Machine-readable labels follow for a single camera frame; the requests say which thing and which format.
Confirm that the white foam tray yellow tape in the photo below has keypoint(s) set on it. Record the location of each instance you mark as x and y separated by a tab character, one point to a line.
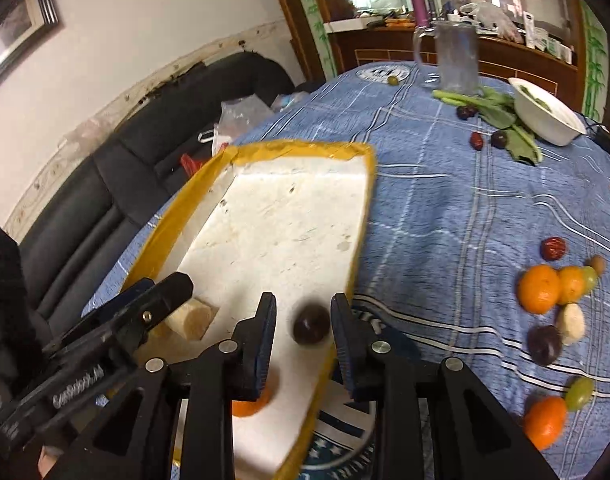
285	210

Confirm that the white carton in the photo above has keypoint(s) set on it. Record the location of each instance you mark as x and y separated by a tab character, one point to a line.
530	27

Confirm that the brown longan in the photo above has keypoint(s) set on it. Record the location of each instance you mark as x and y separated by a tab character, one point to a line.
596	263

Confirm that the white flat box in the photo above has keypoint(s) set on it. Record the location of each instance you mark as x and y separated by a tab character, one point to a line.
350	24

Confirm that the purple bottle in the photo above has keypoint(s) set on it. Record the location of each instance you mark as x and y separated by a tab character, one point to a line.
420	2

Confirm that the crumpled white plastic bag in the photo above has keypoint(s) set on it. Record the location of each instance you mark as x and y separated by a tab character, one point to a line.
496	20

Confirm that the black sofa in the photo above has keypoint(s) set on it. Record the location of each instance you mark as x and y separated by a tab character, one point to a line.
135	160

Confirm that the white garlic bulb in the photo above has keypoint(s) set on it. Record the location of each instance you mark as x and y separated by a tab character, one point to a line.
195	321

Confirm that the red plastic bag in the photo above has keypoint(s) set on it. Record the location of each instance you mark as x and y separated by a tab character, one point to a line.
191	164

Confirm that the clear bluish plastic bag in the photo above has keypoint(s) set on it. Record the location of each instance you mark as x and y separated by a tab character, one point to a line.
290	99

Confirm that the orange tangerine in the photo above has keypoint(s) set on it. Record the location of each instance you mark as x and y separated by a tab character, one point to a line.
250	407
571	285
545	422
537	288

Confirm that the blue plaid tablecloth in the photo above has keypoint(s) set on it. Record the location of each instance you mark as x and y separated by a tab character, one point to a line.
435	210

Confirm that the clear glass mug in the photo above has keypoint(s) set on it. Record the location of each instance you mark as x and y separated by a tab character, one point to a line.
455	60

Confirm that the green grape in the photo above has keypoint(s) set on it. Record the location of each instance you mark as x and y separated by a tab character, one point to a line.
591	279
580	393

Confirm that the peeled banana piece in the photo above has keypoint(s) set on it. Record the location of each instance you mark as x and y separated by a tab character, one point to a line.
571	323

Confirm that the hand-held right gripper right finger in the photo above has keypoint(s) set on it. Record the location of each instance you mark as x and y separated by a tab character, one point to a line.
343	355

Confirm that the dark purple plum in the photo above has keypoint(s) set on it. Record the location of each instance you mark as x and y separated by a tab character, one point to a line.
311	325
544	345

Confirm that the white bowl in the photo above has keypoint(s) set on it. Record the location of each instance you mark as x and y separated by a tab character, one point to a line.
545	120

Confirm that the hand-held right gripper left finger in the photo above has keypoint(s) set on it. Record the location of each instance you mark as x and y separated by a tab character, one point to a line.
265	345

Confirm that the green leafy vegetable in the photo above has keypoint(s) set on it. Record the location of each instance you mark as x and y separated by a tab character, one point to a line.
500	112

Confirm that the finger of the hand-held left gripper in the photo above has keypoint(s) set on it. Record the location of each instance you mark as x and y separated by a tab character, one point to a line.
135	290
170	290

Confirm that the red jujube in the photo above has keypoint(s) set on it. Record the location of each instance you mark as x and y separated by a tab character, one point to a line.
477	140
553	248

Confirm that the framed wall picture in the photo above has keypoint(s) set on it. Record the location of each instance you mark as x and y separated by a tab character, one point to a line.
25	25

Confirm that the wooden cabinet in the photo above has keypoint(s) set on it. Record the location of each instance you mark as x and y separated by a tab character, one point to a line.
365	42

